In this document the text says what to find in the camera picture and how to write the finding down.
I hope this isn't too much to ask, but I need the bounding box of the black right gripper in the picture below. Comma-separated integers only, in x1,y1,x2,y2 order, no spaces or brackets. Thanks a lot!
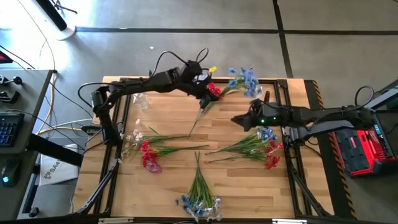
231,104,289,132

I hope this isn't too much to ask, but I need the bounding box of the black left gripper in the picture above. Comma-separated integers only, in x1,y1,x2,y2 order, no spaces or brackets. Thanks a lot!
179,60,221,110

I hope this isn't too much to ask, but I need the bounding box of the red artificial flower bunch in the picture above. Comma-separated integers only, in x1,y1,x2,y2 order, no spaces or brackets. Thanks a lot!
186,81,223,139
139,139,210,164
208,139,284,170

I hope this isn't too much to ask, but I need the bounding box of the blue artificial flower bunch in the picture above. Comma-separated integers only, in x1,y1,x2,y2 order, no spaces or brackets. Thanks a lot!
217,67,264,100
205,126,278,156
174,151,215,218

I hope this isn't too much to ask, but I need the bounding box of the clear glass vase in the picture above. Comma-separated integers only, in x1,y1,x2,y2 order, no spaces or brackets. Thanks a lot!
253,84,265,100
132,92,150,110

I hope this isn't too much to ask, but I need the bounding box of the purple glass vase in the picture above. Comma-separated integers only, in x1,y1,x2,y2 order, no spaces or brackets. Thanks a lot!
142,157,163,174

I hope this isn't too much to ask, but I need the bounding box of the black hazard-striped platform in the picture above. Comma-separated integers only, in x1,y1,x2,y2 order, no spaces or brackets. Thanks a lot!
303,79,358,220

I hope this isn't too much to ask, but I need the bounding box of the red black tool case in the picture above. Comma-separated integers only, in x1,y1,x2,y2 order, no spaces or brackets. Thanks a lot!
329,119,397,178

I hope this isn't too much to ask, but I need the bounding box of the dark screen panel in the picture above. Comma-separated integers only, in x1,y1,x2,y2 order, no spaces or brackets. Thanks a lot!
374,109,398,156

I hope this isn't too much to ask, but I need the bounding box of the black pole white round base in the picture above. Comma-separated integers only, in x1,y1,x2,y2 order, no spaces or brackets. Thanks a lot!
34,0,77,41

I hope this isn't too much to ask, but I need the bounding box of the grey desk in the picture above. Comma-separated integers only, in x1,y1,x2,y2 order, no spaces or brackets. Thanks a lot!
0,68,84,222

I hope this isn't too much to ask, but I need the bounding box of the black knob lever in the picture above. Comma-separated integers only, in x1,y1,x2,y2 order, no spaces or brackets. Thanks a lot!
0,74,23,88

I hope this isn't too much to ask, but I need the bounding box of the small black desk device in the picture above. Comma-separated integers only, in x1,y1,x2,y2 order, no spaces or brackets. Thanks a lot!
0,90,21,104

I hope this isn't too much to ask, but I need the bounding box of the black backlit keyboard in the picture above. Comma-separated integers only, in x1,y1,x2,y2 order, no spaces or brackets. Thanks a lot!
0,112,25,147

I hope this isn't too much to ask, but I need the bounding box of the black red device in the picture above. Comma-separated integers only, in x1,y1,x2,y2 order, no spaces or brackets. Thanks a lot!
0,50,14,65

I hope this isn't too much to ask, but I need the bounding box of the black computer mouse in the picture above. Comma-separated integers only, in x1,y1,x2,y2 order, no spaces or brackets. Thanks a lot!
0,159,22,188

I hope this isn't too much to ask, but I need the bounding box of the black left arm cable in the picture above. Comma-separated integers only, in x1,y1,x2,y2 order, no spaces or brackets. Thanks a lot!
148,47,210,77

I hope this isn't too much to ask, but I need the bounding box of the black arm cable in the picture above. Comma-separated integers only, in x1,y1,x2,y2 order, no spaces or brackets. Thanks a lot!
148,47,210,77
354,85,376,110

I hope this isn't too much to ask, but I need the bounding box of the silver metal bracket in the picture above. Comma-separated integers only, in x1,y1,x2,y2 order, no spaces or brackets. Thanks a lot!
272,218,307,224
98,217,134,224

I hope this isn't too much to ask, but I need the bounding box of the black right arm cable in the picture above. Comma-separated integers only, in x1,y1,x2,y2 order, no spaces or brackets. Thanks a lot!
354,85,376,110

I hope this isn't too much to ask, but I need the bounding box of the yellow cable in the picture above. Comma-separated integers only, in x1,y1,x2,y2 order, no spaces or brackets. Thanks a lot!
37,73,85,135

